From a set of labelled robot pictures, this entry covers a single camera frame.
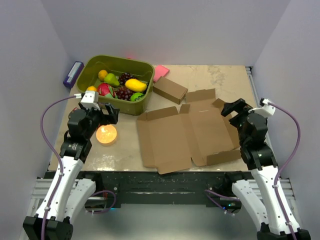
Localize yellow mango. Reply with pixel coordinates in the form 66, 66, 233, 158
125, 78, 147, 93

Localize green pear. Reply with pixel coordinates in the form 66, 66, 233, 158
104, 73, 120, 87

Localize orange fruit front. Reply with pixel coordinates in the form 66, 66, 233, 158
86, 85, 97, 92

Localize purple grapes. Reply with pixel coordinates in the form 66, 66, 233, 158
118, 72, 136, 85
115, 86, 135, 101

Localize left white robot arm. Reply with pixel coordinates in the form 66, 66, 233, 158
23, 103, 120, 240

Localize purple grapes front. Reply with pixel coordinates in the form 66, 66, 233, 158
115, 86, 135, 101

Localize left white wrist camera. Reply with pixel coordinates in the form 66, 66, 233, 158
74, 90, 100, 110

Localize small folded cardboard box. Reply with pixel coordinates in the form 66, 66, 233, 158
153, 77, 188, 105

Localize orange fruit back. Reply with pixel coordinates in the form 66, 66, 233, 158
98, 69, 108, 82

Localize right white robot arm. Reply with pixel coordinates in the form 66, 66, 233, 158
221, 98, 311, 240

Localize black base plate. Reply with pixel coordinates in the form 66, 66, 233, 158
43, 170, 256, 210

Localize purple grapes back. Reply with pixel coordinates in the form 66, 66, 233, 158
118, 72, 136, 85

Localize green round fruit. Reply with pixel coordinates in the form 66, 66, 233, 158
130, 92, 145, 102

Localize orange round sponge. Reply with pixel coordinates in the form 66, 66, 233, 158
95, 124, 118, 146

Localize orange fruit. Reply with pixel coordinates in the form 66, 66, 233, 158
98, 69, 108, 82
86, 85, 97, 92

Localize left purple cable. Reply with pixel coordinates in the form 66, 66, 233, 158
40, 95, 77, 240

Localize pink sticky note pad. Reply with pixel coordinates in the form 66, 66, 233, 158
153, 65, 170, 83

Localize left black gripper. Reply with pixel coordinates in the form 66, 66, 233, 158
79, 101, 120, 139

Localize purple rectangular box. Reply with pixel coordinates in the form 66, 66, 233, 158
63, 61, 84, 90

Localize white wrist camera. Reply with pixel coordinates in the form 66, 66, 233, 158
258, 98, 276, 118
74, 90, 100, 110

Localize large cardboard box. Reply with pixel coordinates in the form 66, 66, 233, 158
136, 88, 241, 175

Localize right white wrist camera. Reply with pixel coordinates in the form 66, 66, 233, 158
258, 98, 276, 118

